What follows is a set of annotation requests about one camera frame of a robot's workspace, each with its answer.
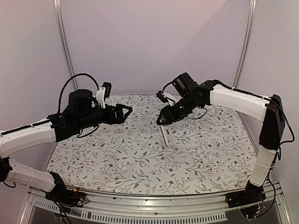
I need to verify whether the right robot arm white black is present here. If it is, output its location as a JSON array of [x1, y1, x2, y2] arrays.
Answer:
[[156, 72, 290, 208]]

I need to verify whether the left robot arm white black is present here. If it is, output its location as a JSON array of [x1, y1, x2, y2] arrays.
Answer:
[[0, 87, 133, 207]]

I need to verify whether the floral patterned table mat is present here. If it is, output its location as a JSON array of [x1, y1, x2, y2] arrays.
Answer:
[[47, 95, 256, 195]]

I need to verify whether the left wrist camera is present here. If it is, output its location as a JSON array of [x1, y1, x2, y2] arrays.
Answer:
[[95, 82, 112, 109]]

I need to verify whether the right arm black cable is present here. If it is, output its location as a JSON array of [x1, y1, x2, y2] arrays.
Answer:
[[161, 80, 175, 94]]

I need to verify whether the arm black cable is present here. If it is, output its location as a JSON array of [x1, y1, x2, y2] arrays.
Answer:
[[57, 73, 100, 115], [161, 80, 175, 94]]

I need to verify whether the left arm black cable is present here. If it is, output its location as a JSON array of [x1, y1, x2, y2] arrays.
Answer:
[[57, 73, 100, 115]]

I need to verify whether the aluminium front rail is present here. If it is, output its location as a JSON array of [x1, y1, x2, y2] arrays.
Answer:
[[20, 182, 293, 224]]

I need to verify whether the left aluminium frame post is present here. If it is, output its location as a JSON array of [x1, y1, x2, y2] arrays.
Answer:
[[53, 0, 75, 77]]

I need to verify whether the aluminium frame post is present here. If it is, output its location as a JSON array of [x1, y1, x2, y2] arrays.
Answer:
[[233, 0, 257, 87], [53, 0, 75, 77]]

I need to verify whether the right aluminium frame post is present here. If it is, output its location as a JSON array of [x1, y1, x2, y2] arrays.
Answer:
[[233, 0, 257, 87]]

